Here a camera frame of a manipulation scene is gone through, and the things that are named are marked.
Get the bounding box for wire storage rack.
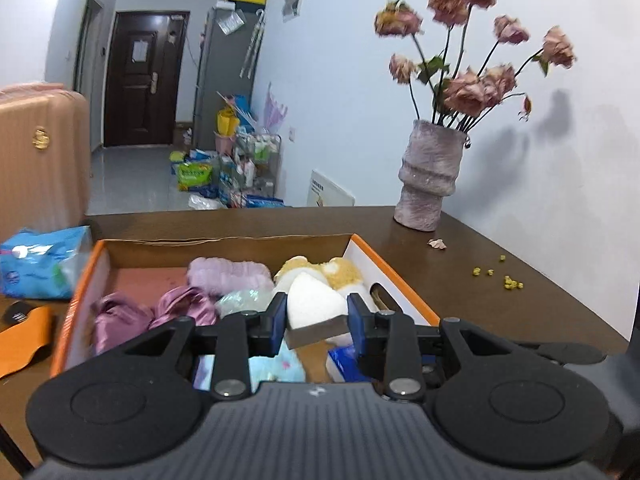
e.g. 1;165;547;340
169;84;292;209

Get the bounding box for light blue plush toy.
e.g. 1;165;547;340
248;341;306;392

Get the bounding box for pale green bath pouf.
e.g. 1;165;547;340
215;288;272;318

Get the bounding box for yellow flower crumbs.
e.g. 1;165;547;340
471;254;525;290

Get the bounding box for purple microfibre cloth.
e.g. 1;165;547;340
193;354;215;391

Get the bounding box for orange plastic shoehorn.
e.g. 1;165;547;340
1;301;54;377

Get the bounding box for fallen petal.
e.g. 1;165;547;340
427;238;447;250

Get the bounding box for grey refrigerator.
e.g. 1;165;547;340
193;8;258;151

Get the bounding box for white and yellow alpaca plush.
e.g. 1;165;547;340
272;256;378;312

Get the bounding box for peach ribbed suitcase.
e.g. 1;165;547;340
0;82;91;240

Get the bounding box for blue tissue pack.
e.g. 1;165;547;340
1;226;92;300

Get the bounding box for dried pink roses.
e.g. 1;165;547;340
373;0;577;134

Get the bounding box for pink satin scrunchie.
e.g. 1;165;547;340
91;286;219;354

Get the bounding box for dark brown door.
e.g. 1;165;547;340
103;11;190;148

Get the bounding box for white wedge sponge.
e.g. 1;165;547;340
285;272;352;349

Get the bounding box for red cardboard box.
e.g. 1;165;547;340
51;234;439;385

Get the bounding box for lilac towel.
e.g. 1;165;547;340
186;258;273;297

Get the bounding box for blue tissue packet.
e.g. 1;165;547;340
326;346;371;382

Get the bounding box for pink ceramic vase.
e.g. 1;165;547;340
394;119;469;232

